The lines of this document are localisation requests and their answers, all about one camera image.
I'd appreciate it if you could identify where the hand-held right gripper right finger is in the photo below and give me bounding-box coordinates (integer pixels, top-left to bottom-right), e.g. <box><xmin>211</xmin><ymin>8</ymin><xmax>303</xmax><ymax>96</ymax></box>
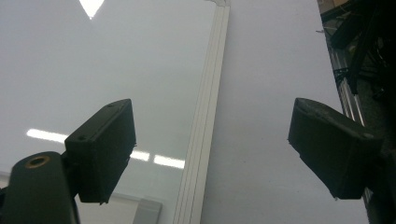
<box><xmin>287</xmin><ymin>97</ymin><xmax>383</xmax><ymax>200</ymax></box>

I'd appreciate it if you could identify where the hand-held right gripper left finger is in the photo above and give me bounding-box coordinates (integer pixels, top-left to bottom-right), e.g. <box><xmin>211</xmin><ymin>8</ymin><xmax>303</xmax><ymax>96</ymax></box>
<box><xmin>64</xmin><ymin>98</ymin><xmax>137</xmax><ymax>205</ymax></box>

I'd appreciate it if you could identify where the whiteboard with aluminium frame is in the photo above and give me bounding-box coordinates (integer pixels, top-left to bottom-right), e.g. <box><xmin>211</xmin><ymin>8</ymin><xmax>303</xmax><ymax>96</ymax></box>
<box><xmin>0</xmin><ymin>0</ymin><xmax>232</xmax><ymax>224</ymax></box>

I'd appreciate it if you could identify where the black metal stand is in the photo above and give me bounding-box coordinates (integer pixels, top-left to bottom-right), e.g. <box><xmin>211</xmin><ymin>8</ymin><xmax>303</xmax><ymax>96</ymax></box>
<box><xmin>317</xmin><ymin>0</ymin><xmax>396</xmax><ymax>96</ymax></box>

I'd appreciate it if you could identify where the aluminium floor rail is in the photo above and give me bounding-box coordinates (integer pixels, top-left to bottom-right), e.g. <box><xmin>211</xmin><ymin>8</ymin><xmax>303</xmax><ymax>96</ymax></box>
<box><xmin>328</xmin><ymin>46</ymin><xmax>366</xmax><ymax>127</ymax></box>

